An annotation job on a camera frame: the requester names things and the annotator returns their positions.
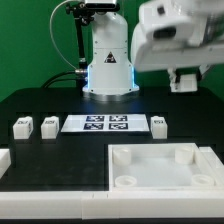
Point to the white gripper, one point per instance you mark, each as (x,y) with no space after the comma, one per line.
(179,34)

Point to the white square tabletop part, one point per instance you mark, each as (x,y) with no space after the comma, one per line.
(158,166)

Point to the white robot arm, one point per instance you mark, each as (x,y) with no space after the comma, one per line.
(110,75)

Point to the white AprilTag base sheet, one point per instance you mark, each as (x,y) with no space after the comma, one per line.
(106,123)

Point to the white U-shaped obstacle fence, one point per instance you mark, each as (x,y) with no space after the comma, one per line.
(193,202)

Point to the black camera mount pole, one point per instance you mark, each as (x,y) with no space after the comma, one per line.
(82,17)

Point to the grey camera on mount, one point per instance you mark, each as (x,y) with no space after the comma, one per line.
(102,5)

